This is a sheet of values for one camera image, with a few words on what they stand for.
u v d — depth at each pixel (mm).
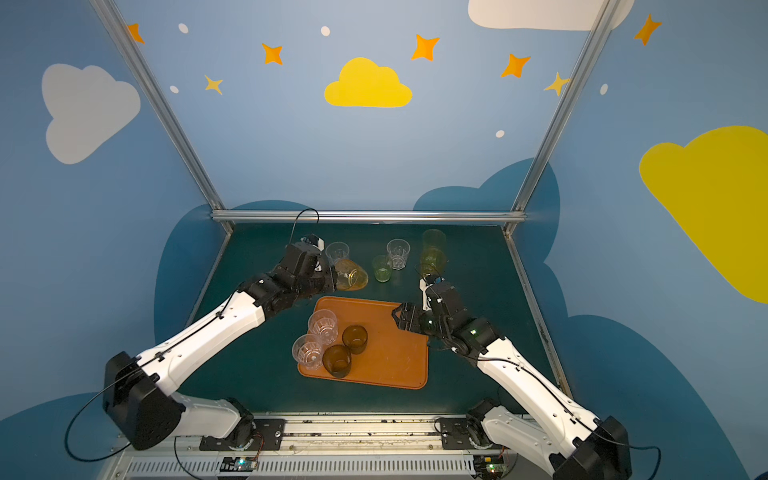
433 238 1019
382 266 1062
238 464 706
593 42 739
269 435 749
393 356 867
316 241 723
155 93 820
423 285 721
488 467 713
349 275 861
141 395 389
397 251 1102
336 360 840
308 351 878
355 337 848
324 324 920
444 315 576
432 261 1032
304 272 604
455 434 744
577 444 392
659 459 397
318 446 733
